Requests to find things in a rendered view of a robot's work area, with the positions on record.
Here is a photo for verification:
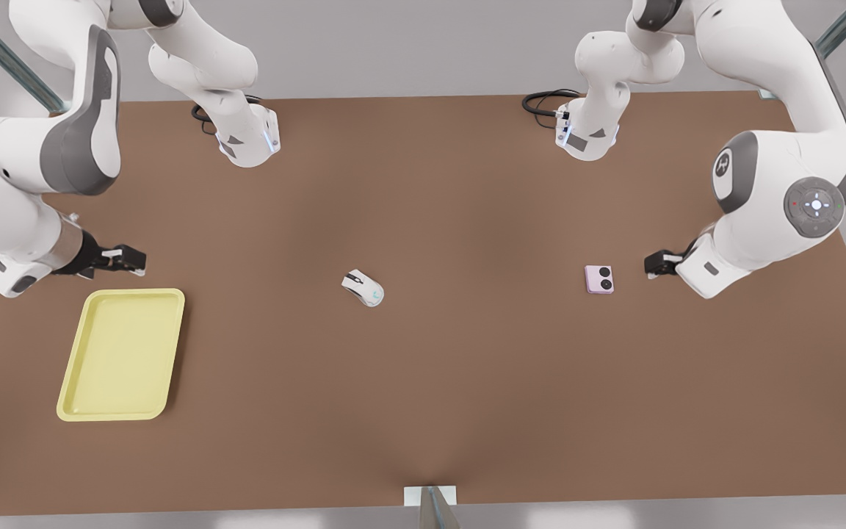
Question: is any black cable loop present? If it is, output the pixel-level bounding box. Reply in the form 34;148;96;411
191;94;264;137
521;89;585;130

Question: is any white computer mouse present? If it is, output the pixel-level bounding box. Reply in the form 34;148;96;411
341;269;385;308

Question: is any pink square flip phone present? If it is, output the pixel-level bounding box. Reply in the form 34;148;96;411
585;265;615;295

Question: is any silver frame post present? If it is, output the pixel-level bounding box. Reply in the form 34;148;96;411
402;485;460;529
757;0;846;101
0;0;69;116

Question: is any yellow rectangular tray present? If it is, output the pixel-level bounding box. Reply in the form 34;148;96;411
57;288;186;422

